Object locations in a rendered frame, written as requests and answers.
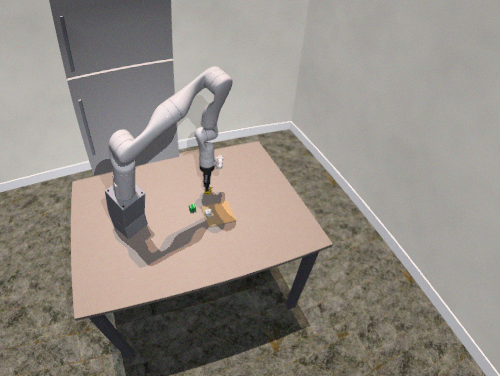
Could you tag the orange flat mat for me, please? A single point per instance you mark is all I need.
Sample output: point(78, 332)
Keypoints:
point(221, 214)

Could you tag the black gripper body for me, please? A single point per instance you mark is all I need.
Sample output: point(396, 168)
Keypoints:
point(207, 170)

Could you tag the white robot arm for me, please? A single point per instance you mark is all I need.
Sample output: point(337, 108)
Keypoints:
point(167, 114)

